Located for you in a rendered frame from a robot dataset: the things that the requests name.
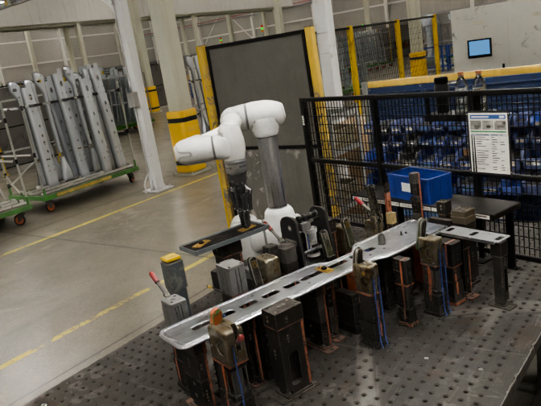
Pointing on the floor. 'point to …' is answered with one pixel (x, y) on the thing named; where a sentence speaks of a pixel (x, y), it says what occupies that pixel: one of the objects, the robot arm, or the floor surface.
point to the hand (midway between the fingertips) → (245, 218)
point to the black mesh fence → (418, 152)
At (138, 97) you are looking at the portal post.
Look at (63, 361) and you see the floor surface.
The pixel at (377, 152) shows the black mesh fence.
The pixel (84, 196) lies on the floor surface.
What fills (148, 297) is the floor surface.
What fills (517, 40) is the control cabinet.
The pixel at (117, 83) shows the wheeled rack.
